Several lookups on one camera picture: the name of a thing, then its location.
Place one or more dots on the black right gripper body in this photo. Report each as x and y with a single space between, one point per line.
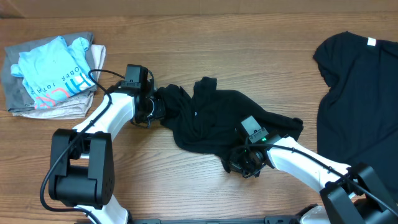
242 161

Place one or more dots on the grey folded shirt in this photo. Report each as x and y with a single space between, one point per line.
17 97

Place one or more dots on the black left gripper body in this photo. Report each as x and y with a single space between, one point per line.
155 108

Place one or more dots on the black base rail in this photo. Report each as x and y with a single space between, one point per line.
284 219

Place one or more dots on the dark navy t-shirt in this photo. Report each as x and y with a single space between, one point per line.
357 118

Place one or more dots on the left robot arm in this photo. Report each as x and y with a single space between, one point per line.
81 173

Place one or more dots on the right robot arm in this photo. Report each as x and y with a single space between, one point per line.
349 194

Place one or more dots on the black t-shirt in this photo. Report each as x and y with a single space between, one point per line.
205 123

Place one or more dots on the light blue printed t-shirt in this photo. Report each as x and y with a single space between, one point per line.
54 72

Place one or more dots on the beige folded shirt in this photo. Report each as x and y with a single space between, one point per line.
76 106

